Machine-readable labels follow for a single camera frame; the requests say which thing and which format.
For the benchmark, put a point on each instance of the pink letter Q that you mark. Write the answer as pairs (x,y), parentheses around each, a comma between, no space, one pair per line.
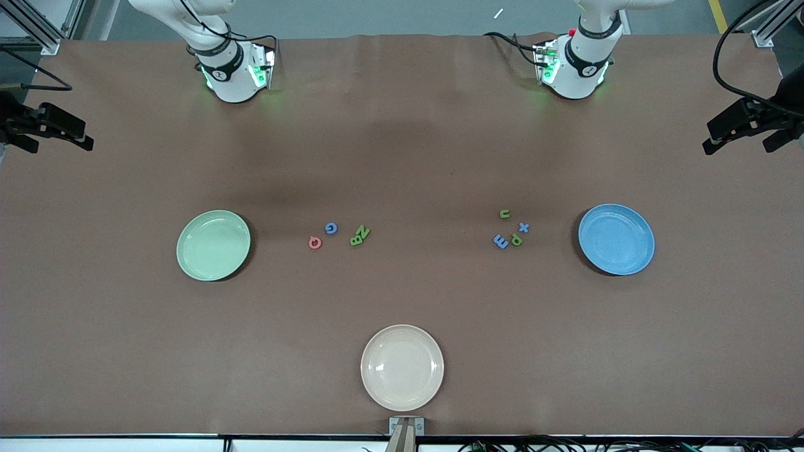
(310,242)

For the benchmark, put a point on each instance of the green letter B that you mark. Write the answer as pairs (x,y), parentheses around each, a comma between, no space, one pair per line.
(355,240)

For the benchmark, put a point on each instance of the blue round plate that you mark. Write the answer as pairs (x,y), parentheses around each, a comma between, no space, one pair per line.
(615,238)

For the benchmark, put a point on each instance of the white table edge rail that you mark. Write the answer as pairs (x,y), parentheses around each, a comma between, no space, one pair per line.
(125,446)

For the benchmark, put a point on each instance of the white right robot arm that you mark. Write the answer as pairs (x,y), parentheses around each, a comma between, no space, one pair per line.
(229,81)

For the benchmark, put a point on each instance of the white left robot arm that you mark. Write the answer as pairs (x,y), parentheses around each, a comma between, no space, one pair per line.
(578,75)

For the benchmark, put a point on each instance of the light green round plate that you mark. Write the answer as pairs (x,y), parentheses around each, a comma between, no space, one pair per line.
(213,245)

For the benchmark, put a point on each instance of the green letter Z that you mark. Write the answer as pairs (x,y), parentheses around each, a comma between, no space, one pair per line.
(363,231)

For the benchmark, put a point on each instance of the blue letter G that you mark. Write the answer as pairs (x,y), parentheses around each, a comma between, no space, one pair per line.
(326,228)

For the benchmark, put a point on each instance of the blue letter m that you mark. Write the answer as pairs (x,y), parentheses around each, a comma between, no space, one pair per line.
(501,242)

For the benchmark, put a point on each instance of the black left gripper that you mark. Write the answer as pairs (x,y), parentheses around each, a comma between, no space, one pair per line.
(786,104)

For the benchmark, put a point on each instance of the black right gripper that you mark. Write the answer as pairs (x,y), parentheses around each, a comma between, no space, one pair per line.
(12,118)

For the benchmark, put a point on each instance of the cream round plate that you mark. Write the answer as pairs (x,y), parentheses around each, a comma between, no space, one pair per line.
(402,367)

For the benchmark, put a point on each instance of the grey aluminium frame profile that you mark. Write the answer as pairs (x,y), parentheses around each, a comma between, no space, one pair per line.
(38,34)
(763,39)
(78,19)

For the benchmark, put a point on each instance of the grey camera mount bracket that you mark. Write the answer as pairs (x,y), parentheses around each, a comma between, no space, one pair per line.
(406,433)

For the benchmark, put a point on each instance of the brown table cover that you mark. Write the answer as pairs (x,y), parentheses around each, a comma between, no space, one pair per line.
(402,157)

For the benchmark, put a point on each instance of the green letter p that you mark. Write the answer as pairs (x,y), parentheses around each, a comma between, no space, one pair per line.
(512,242)

